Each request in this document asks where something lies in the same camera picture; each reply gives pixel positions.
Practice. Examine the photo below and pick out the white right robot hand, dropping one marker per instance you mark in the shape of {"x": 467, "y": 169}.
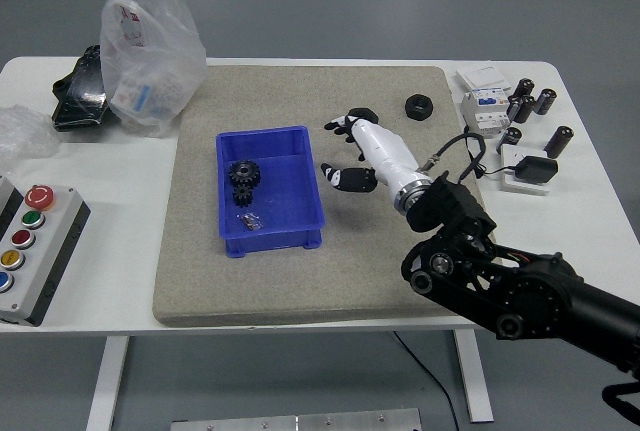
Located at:
{"x": 385, "y": 148}

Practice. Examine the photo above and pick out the blue plastic bin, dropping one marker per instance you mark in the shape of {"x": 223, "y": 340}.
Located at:
{"x": 280, "y": 201}

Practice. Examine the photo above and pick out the large black gear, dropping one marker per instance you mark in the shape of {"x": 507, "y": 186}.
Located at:
{"x": 245, "y": 173}

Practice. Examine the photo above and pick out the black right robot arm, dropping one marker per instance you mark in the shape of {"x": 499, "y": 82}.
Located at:
{"x": 530, "y": 296}

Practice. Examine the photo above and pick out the large black hex nut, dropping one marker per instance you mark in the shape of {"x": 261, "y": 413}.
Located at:
{"x": 364, "y": 113}

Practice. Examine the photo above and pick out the small black hex nut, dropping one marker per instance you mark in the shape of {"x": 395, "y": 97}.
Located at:
{"x": 419, "y": 107}

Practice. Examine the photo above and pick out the white card box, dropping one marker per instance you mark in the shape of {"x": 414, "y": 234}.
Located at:
{"x": 482, "y": 78}

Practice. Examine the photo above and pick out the grey push-button control box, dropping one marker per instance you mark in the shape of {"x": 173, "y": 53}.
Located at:
{"x": 55, "y": 261}

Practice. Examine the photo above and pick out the white circuit breaker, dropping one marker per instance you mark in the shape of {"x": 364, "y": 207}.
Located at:
{"x": 482, "y": 113}

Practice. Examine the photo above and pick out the black cylindrical capacitor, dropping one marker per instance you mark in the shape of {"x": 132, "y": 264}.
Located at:
{"x": 511, "y": 137}
{"x": 514, "y": 107}
{"x": 560, "y": 142}
{"x": 546, "y": 102}
{"x": 525, "y": 88}
{"x": 527, "y": 110}

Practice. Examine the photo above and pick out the small bag of screws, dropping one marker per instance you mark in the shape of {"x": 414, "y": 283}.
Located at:
{"x": 251, "y": 220}

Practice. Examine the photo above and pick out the grey-brown mat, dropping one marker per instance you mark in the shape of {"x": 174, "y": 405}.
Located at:
{"x": 200, "y": 276}

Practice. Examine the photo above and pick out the white table leg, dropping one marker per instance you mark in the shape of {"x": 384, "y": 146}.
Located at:
{"x": 474, "y": 376}
{"x": 107, "y": 381}

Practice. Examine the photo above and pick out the clear plastic bag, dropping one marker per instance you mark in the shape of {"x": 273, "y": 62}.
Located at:
{"x": 150, "y": 41}

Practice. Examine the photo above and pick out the white and blue carton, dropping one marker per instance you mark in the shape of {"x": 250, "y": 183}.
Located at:
{"x": 131, "y": 96}

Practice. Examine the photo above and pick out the silver metal plate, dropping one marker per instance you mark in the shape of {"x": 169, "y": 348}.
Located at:
{"x": 295, "y": 421}

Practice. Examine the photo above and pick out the black wrapped machine part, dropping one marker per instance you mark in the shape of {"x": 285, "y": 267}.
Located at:
{"x": 80, "y": 96}

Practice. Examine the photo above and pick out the crumpled clear plastic wrap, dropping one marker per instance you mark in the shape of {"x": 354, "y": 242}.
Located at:
{"x": 20, "y": 133}

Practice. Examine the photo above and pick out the white wall socket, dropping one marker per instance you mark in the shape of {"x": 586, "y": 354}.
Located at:
{"x": 512, "y": 183}

